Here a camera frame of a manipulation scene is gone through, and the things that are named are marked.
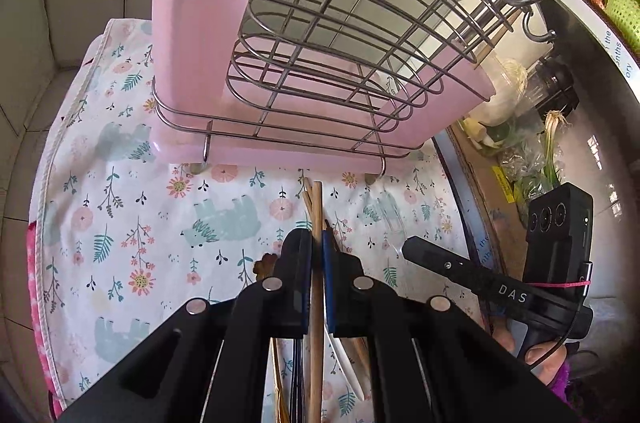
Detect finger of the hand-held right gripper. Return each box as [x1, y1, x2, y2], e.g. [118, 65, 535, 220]
[401, 236, 483, 299]

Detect pink plastic drip tray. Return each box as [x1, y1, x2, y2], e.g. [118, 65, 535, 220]
[150, 51, 497, 177]

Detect black blender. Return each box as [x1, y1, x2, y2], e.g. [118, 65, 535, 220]
[524, 54, 582, 120]

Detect cardboard box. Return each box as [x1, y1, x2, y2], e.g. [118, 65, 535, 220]
[446, 122, 533, 286]

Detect metal wire dish rack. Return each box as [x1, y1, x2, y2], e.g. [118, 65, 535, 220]
[149, 0, 506, 180]

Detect black wire whisk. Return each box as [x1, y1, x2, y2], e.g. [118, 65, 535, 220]
[291, 337, 307, 423]

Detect floral printed cloth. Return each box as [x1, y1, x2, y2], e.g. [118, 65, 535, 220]
[36, 17, 483, 410]

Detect white plastic spoon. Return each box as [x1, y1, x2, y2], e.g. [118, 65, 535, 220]
[324, 322, 365, 400]

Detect green plastic basket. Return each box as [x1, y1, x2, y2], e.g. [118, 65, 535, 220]
[601, 0, 640, 58]

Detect pink plastic utensil cup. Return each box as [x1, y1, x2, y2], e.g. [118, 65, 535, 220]
[151, 0, 264, 156]

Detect person's right hand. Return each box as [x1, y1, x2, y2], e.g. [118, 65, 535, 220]
[492, 317, 570, 387]

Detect napa cabbage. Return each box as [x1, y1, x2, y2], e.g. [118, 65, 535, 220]
[479, 58, 532, 126]

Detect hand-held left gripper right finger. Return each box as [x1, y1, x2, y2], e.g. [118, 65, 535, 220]
[322, 230, 585, 423]

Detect clear plastic container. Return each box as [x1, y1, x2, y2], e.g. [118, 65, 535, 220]
[459, 52, 547, 156]

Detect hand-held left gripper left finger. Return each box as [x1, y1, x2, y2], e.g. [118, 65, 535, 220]
[57, 229, 314, 423]

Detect ginger pieces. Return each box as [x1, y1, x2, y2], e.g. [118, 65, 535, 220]
[465, 117, 502, 150]

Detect green onions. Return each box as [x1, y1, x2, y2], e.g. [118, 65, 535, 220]
[541, 110, 572, 185]

